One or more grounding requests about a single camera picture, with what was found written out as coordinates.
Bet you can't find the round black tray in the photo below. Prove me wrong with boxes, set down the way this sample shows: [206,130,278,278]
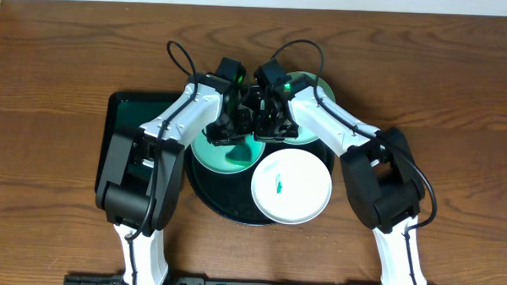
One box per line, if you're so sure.
[184,139,335,226]

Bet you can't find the rectangular black tray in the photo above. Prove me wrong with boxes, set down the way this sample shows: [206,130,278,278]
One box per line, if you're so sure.
[95,90,180,190]

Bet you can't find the white plate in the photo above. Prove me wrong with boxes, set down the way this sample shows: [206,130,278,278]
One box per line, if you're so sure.
[250,148,332,225]

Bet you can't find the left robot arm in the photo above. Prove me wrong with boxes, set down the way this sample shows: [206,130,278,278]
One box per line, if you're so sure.
[95,71,246,285]

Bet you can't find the light green plate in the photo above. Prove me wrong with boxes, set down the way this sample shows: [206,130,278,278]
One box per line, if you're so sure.
[191,129,265,174]
[284,71,336,145]

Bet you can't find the light green plate back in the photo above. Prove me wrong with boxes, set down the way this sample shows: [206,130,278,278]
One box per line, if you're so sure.
[284,71,336,145]

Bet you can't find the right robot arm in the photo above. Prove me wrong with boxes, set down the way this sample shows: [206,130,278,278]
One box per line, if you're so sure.
[255,72,436,285]

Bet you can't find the green sponge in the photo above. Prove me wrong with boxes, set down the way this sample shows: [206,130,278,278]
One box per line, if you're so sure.
[224,144,254,167]

